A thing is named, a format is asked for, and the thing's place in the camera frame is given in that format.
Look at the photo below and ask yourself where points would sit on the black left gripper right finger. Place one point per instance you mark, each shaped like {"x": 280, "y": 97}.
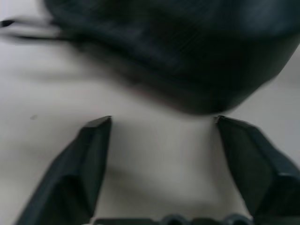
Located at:
{"x": 264, "y": 168}

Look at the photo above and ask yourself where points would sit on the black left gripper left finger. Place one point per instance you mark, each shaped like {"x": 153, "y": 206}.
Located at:
{"x": 70, "y": 178}

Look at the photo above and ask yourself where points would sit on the black plastic tool case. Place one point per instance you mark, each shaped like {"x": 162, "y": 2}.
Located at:
{"x": 187, "y": 51}

